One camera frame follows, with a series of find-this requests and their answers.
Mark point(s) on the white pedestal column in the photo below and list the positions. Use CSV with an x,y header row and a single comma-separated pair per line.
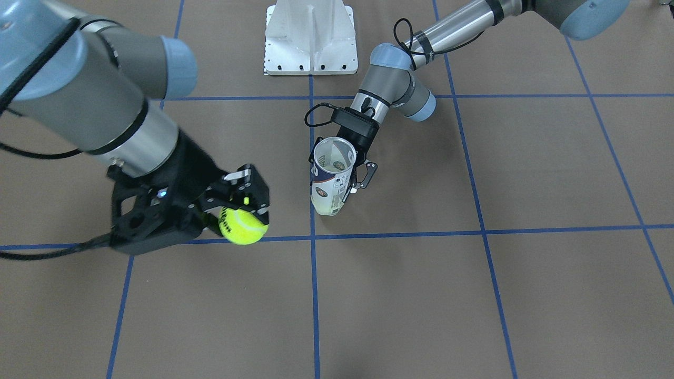
x,y
310,38

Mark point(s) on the clear tennis ball can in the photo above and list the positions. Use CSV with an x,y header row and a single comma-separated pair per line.
x,y
332,161

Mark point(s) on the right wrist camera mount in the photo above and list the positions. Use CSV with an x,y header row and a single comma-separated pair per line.
x,y
152,212

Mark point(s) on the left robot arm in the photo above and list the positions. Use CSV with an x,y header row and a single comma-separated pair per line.
x,y
391,82

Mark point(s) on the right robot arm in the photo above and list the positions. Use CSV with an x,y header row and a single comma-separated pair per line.
x,y
94,82

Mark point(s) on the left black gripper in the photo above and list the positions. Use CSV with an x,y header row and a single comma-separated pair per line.
x,y
367,143

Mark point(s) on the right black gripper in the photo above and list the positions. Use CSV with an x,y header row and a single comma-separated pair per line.
x,y
196,169

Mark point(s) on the yellow Roland Garros tennis ball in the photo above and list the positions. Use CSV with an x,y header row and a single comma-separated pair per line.
x,y
240,227

